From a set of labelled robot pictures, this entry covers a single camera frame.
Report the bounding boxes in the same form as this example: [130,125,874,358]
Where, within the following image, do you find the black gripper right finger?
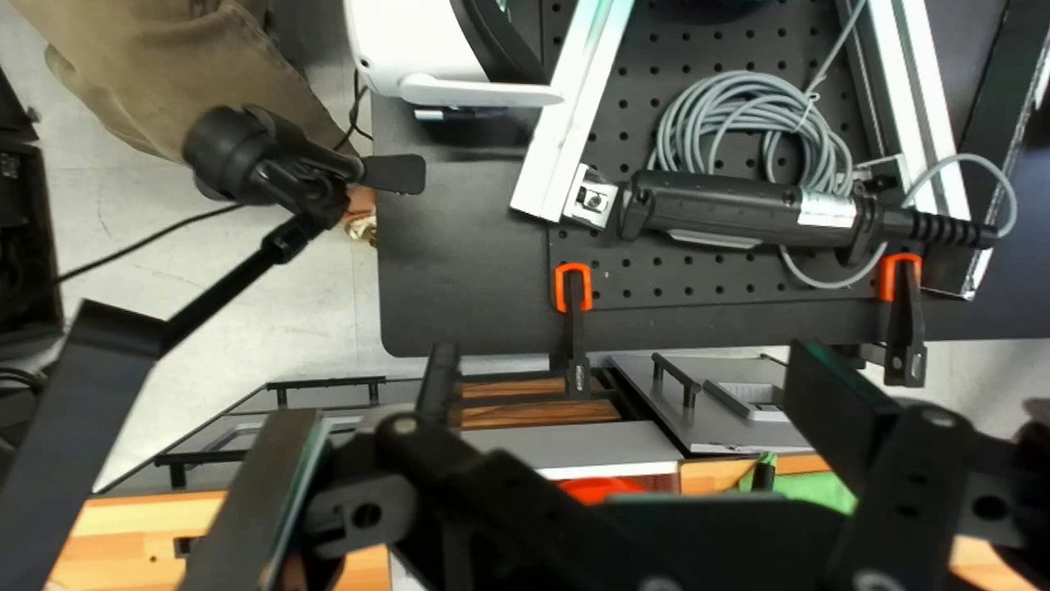
[784,340,1023,591]

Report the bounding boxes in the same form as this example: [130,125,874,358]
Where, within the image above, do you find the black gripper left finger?
[208,404,454,591]

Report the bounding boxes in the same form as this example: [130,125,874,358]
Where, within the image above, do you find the green cloth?
[752,453,863,520]

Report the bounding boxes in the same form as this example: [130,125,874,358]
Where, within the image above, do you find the wooden board with rectangular hole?
[47,489,398,591]

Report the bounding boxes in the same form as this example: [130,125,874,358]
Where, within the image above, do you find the black clamp with orange grip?
[868,248,931,388]
[549,261,600,401]

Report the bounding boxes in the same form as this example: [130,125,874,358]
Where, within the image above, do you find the white sink basin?
[464,422,685,487]

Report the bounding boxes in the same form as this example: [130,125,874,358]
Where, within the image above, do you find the black pegboard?
[372,0,1050,358]

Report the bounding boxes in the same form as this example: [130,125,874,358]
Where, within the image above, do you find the red bowl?
[554,475,681,508]

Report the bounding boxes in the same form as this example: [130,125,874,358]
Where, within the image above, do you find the aluminium extrusion bar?
[505,0,639,229]
[834,0,996,307]

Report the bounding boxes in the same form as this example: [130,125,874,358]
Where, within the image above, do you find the person in khaki trousers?
[11,0,347,166]

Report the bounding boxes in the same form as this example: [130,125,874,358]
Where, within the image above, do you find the white plastic housing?
[340,0,566,111]

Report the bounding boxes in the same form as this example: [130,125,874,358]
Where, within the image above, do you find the black metal frame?
[0,296,163,591]

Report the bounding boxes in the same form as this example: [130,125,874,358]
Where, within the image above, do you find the black device with ribbed cable boot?
[615,168,1004,256]

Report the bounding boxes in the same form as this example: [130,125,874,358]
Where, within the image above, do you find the grey coiled cable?
[649,0,1019,292]

